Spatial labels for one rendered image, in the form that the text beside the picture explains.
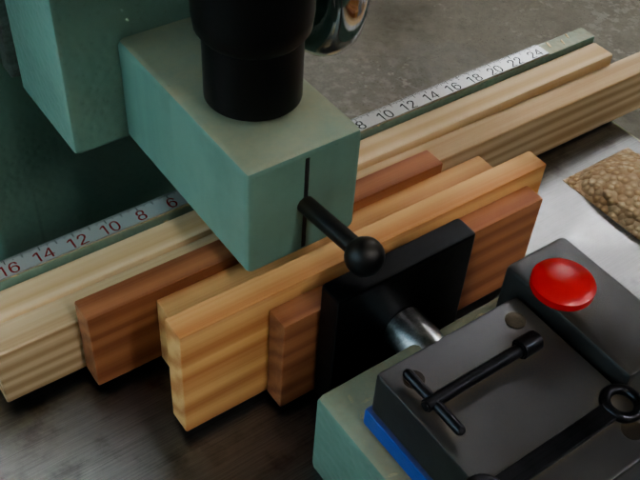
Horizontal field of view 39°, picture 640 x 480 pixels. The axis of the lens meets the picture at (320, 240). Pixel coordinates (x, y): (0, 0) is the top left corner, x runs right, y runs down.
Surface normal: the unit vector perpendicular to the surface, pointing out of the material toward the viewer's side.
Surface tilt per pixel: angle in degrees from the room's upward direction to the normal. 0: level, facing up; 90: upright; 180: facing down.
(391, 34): 0
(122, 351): 90
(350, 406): 0
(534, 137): 90
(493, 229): 90
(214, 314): 1
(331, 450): 90
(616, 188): 28
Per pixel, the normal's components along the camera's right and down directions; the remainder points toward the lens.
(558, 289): -0.04, -0.60
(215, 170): -0.81, 0.38
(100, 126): 0.58, 0.60
